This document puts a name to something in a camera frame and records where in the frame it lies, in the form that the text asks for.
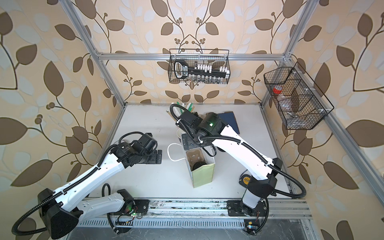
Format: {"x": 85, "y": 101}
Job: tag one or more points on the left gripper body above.
{"x": 146, "y": 157}

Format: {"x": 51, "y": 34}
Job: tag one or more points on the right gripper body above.
{"x": 191, "y": 141}

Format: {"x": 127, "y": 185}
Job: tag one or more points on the black paper coffee cup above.
{"x": 198, "y": 165}

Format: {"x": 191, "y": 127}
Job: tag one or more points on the white green paper bag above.
{"x": 200, "y": 177}

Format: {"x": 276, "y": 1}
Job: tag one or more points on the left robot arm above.
{"x": 66, "y": 207}

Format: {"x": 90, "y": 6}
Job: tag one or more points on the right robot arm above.
{"x": 263, "y": 169}

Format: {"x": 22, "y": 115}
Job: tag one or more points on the black tool in basket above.
{"x": 183, "y": 70}

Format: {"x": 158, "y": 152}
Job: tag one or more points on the yellow tape measure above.
{"x": 245, "y": 179}

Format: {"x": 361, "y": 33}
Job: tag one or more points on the red item in basket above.
{"x": 277, "y": 90}

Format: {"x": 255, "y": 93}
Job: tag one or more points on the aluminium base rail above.
{"x": 208, "y": 213}

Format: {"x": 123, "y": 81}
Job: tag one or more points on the back wire basket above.
{"x": 217, "y": 57}

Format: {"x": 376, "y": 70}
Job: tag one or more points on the wire basket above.
{"x": 217, "y": 57}
{"x": 302, "y": 105}

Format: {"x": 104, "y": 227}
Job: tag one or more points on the right wire basket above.
{"x": 302, "y": 105}

